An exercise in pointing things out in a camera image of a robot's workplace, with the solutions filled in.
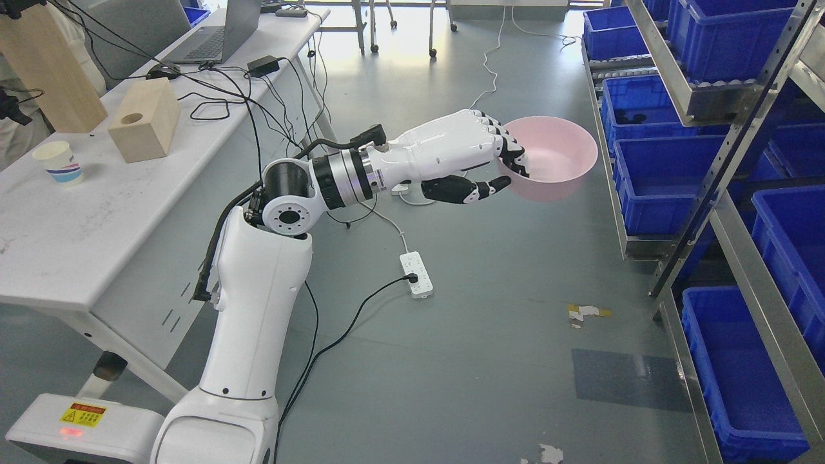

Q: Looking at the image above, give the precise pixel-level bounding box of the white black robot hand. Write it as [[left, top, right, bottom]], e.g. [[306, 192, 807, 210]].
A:
[[366, 109, 530, 204]]

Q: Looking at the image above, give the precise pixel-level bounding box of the pink plastic bowl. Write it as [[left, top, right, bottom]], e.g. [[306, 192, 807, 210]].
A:
[[498, 115, 599, 202]]

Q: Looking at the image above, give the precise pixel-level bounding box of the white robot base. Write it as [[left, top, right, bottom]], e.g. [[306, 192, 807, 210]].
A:
[[5, 393, 163, 463]]

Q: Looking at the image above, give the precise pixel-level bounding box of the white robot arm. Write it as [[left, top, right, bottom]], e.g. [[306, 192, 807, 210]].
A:
[[148, 124, 387, 463]]

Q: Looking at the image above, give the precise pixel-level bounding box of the stainless steel shelf rack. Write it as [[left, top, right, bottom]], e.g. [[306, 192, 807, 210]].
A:
[[617, 1, 823, 463]]

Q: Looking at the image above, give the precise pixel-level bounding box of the white power strip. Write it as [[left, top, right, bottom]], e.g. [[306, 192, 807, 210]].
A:
[[400, 251, 434, 298]]

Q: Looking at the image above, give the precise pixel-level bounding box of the black power adapter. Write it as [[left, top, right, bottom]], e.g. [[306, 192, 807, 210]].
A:
[[247, 55, 280, 77]]

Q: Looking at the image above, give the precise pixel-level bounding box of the grey laptop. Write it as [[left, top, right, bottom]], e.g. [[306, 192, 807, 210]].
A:
[[163, 1, 260, 65]]

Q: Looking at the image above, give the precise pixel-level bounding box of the black computer mouse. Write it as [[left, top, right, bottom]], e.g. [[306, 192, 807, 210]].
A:
[[144, 63, 182, 80]]

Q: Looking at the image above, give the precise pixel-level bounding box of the wooden cube with hole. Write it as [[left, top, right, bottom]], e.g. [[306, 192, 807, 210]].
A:
[[107, 77, 180, 164]]

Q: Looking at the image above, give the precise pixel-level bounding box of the white desk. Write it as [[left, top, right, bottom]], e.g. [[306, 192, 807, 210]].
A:
[[1, 8, 329, 402]]

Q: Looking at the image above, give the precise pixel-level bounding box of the paper cup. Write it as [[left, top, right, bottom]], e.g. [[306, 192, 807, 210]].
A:
[[32, 140, 84, 188]]

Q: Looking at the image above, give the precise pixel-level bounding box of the tall wooden block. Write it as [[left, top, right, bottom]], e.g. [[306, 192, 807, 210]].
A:
[[1, 4, 107, 134]]

